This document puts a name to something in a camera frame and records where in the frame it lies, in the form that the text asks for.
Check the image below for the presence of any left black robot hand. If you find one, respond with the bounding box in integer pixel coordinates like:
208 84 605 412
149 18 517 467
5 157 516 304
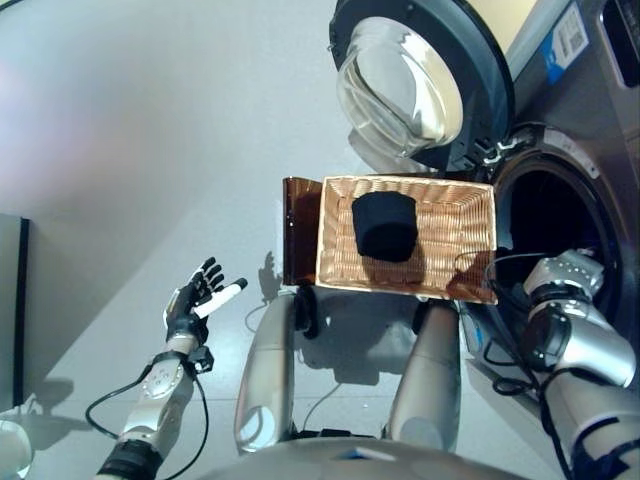
164 257 249 347

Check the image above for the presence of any black garment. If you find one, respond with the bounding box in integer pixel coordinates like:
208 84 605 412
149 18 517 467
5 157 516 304
351 191 419 265

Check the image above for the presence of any round glass washing machine door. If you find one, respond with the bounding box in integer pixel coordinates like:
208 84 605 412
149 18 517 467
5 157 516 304
327 0 516 174

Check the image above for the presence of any grey front-load washing machine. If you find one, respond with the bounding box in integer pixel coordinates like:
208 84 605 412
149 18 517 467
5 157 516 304
449 0 640 480

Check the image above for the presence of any left silver robot leg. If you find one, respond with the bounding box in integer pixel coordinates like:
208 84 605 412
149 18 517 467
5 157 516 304
233 289 322 455

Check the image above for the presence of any silver robot leg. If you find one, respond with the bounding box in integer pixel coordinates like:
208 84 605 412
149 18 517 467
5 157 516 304
384 298 462 454
233 289 322 455

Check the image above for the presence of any glossy brown wooden stool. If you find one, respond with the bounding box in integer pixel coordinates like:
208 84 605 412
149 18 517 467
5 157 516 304
280 176 325 289

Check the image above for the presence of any grey robot torso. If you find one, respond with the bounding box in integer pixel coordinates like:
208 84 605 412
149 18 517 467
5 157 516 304
199 435 506 480

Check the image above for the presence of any white rounded object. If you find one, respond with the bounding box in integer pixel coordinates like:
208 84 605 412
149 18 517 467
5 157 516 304
0 419 34 480

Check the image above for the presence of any right silver robot leg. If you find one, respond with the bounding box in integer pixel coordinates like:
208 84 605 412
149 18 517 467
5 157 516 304
384 298 462 454

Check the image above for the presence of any rectangular wicker laundry basket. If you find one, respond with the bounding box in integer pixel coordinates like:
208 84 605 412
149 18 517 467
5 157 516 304
313 174 499 305

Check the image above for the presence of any small blue round sticker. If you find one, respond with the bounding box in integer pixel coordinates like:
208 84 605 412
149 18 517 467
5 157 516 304
469 319 489 354

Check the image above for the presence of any white counter cabinet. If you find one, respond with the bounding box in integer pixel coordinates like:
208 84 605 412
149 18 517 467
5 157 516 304
467 0 544 54

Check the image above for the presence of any blue white energy label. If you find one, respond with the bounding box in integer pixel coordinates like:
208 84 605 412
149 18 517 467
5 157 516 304
542 7 590 86

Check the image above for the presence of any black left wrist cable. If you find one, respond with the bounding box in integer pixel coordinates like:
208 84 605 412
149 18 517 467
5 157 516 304
84 363 210 480

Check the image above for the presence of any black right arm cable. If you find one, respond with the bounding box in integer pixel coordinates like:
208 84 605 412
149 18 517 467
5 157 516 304
452 251 576 480

